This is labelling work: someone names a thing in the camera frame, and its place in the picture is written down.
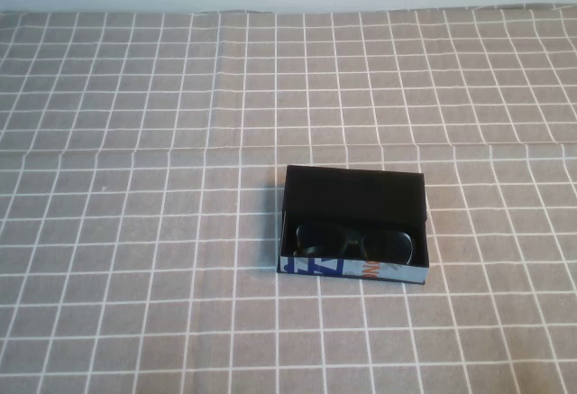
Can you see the black-framed glasses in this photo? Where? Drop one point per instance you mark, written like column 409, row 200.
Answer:
column 322, row 237

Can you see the black printed glasses case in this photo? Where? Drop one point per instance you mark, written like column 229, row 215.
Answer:
column 356, row 195

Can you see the grey white-checked tablecloth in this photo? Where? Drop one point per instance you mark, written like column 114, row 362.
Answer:
column 135, row 231

